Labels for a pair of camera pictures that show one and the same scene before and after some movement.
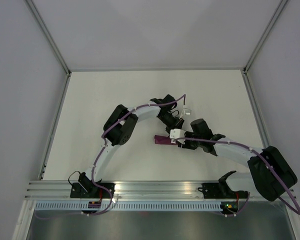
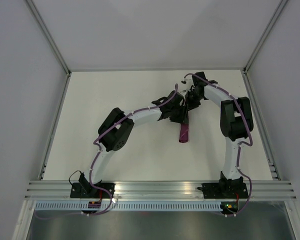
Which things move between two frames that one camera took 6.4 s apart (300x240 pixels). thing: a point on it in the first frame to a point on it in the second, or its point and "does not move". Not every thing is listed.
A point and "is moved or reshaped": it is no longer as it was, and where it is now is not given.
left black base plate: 89,190 does not move
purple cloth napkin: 163,140 is moved or reshaped
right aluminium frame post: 280,8 does not move
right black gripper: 186,146 to 192,105
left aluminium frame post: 53,44 does not move
